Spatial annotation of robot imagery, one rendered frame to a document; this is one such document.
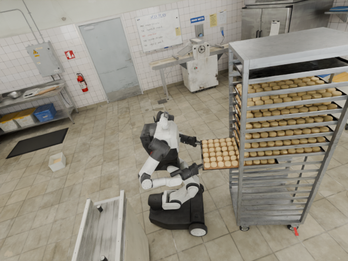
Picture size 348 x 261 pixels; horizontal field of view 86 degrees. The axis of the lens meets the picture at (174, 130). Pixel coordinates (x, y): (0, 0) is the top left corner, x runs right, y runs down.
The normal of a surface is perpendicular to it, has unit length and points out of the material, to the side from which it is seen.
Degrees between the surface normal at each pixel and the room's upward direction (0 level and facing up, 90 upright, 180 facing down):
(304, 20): 90
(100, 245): 0
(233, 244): 0
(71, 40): 90
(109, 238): 0
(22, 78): 90
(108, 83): 90
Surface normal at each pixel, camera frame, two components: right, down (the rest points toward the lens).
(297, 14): 0.25, 0.51
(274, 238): -0.17, -0.81
